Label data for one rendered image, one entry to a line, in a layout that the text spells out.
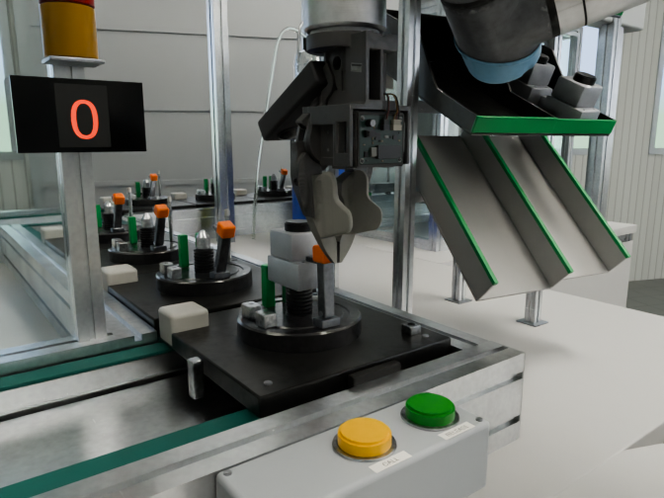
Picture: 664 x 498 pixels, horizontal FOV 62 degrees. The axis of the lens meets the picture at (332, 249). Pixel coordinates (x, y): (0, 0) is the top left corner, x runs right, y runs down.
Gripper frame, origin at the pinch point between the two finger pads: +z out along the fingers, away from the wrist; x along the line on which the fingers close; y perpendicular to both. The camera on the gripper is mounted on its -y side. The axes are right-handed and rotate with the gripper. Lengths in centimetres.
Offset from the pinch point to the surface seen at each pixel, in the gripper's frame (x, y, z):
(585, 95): 41.4, 2.5, -16.7
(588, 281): 154, -53, 39
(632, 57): 422, -173, -72
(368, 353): 1.7, 3.8, 10.4
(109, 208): 0, -80, 4
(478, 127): 20.7, 1.2, -12.2
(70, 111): -20.0, -15.4, -13.6
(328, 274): 0.0, -0.6, 2.7
